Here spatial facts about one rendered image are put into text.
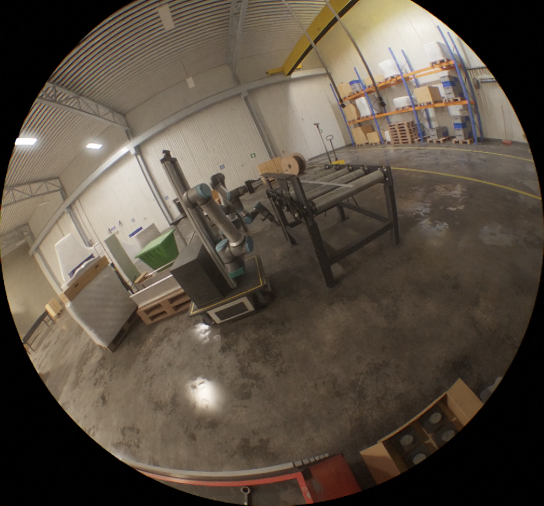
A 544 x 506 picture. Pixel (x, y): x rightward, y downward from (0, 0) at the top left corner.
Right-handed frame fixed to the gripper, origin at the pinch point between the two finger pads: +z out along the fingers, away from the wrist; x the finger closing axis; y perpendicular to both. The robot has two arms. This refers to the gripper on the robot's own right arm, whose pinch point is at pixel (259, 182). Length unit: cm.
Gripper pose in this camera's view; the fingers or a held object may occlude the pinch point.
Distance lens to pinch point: 185.2
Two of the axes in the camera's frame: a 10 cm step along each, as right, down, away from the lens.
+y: -2.3, -3.2, 9.2
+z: 9.0, -4.4, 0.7
